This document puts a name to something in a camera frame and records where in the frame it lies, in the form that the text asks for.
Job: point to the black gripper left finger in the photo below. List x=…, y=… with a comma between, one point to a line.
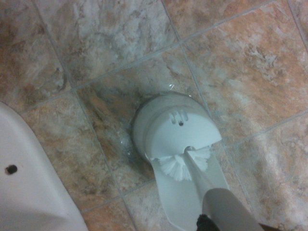
x=207, y=223

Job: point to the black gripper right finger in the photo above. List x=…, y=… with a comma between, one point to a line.
x=267, y=227

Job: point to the white toilet brush holder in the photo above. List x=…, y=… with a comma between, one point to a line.
x=168, y=125

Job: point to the white toilet bowl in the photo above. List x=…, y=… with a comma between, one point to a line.
x=29, y=180

